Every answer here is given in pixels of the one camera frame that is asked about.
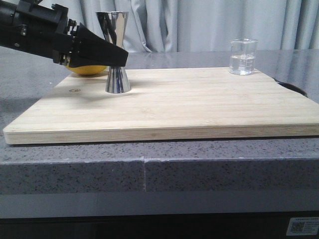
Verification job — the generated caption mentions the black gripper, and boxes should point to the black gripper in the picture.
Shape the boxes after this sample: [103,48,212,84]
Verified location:
[14,0,128,68]

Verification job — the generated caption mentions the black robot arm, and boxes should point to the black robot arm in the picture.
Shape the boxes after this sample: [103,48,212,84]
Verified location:
[0,0,128,68]

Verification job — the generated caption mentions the white QR code label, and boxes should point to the white QR code label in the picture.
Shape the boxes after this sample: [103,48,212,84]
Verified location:
[286,217,319,236]

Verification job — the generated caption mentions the glass beaker with clear liquid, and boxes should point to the glass beaker with clear liquid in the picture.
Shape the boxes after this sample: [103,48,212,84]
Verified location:
[229,38,258,76]

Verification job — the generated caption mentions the grey curtain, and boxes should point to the grey curtain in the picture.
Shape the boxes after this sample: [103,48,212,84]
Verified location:
[34,0,319,53]

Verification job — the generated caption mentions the steel double jigger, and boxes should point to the steel double jigger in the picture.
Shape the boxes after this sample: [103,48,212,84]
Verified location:
[96,11,131,94]

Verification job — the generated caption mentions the wooden cutting board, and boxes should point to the wooden cutting board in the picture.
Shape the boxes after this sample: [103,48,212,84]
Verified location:
[3,67,319,144]

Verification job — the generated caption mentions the yellow lemon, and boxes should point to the yellow lemon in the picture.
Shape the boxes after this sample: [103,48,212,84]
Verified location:
[66,65,107,76]

